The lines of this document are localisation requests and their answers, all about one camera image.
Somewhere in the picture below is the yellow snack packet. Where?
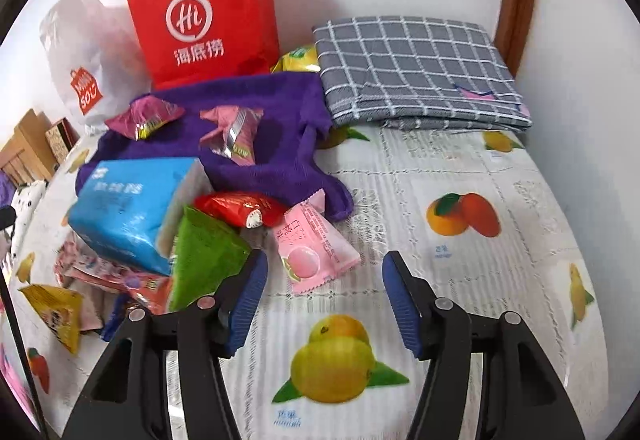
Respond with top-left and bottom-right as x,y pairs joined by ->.
19,283 -> 85,356

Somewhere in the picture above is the grey checked cloth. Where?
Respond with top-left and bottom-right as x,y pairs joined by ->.
312,18 -> 533,133

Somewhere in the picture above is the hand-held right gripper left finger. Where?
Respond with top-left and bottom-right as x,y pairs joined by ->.
60,249 -> 271,440

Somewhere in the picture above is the blue snack packet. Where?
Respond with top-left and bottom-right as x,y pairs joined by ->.
100,295 -> 131,341

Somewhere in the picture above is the blue tissue pack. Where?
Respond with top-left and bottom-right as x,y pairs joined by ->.
67,157 -> 216,277

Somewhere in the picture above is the magenta snack packet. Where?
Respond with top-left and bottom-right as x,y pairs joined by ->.
104,97 -> 187,141

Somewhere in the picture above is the pink peach snack packet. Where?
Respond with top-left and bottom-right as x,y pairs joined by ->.
274,190 -> 362,296

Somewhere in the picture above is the salmon pink flat packet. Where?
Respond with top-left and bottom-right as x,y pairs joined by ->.
52,240 -> 173,316

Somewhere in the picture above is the wooden furniture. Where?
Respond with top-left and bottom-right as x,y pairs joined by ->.
0,108 -> 58,186

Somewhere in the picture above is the green triangular snack packet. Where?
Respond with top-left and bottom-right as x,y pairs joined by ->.
169,205 -> 252,313

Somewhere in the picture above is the black tripod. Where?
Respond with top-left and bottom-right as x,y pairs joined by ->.
0,206 -> 51,440

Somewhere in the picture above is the purple cloth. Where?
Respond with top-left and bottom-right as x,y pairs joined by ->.
0,170 -> 16,206

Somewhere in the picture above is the purple towel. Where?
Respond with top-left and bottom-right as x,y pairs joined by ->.
75,72 -> 356,221

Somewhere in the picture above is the white spotted cloth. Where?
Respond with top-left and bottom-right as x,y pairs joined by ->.
12,180 -> 48,261

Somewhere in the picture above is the small patterned box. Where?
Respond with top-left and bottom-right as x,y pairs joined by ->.
45,117 -> 80,166

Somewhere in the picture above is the red paper bag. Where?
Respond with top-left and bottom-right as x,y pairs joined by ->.
124,0 -> 281,91

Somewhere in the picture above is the yellow green packet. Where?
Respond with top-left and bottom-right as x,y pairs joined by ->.
270,44 -> 321,74

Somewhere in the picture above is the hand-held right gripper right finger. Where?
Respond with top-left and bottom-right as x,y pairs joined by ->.
381,250 -> 586,440

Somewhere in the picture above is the red snack packet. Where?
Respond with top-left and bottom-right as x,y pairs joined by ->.
192,191 -> 291,228

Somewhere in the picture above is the pink silver snack packet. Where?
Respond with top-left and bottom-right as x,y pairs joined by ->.
198,105 -> 266,166

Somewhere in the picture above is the white plastic bag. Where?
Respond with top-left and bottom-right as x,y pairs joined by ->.
39,0 -> 153,136

